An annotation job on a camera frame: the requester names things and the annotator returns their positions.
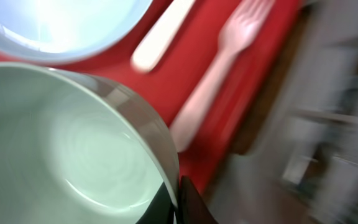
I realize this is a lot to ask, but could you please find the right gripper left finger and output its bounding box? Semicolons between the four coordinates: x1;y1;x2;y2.
136;184;174;224

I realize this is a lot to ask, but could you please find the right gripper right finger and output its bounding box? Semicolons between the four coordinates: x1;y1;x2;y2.
178;176;218;224

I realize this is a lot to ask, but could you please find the white plastic spoon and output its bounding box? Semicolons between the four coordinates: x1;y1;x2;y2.
131;0;195;73

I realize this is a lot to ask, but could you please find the light blue plate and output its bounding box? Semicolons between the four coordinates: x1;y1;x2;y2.
0;0;152;64

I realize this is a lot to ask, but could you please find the grey dishwasher rack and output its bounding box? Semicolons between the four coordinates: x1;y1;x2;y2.
209;0;358;223

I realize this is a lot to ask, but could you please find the red serving tray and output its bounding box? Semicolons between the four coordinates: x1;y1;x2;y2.
0;0;304;195

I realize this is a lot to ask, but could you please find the pink plastic fork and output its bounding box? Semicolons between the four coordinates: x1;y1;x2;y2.
170;0;275;152

